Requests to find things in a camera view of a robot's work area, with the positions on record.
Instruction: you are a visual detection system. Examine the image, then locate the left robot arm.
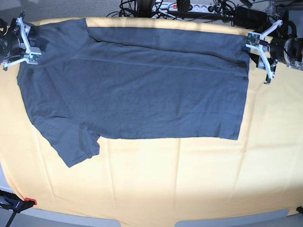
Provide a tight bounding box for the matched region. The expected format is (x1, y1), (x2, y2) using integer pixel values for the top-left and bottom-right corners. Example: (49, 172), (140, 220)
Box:
(246, 20), (303, 79)

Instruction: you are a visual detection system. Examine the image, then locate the blue-grey T-shirt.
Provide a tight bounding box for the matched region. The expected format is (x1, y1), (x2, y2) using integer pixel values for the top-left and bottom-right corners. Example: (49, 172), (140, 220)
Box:
(17, 19), (250, 167)

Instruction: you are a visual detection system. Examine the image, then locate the black clamp at right edge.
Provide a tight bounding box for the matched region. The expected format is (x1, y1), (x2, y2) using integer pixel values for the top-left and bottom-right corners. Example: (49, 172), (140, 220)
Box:
(296, 206), (303, 214)

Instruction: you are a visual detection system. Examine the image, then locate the black cable bundle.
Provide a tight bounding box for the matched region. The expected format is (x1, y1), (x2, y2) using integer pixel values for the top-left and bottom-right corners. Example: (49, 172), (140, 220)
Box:
(106, 0), (180, 20)

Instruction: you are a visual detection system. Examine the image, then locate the white power strip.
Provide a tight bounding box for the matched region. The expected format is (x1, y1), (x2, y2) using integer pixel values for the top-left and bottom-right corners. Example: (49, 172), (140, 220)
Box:
(152, 1), (223, 15)

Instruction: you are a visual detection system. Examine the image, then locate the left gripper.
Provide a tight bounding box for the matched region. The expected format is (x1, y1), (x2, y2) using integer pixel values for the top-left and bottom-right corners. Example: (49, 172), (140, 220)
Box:
(249, 37), (287, 68)

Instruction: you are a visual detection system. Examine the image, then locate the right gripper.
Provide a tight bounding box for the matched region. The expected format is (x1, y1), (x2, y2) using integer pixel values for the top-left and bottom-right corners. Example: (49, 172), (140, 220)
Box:
(8, 25), (49, 57)

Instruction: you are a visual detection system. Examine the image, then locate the yellow table cloth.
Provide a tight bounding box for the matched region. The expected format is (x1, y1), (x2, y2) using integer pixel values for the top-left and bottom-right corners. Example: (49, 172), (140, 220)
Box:
(0, 17), (303, 224)

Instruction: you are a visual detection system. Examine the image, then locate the blue red table clamp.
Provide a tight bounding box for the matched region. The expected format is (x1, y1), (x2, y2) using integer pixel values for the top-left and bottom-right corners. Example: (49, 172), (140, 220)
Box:
(0, 190), (37, 227)

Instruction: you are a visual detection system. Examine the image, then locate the black power adapter box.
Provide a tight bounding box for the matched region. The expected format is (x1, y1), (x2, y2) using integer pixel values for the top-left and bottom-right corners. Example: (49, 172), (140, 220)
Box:
(233, 7), (267, 28)

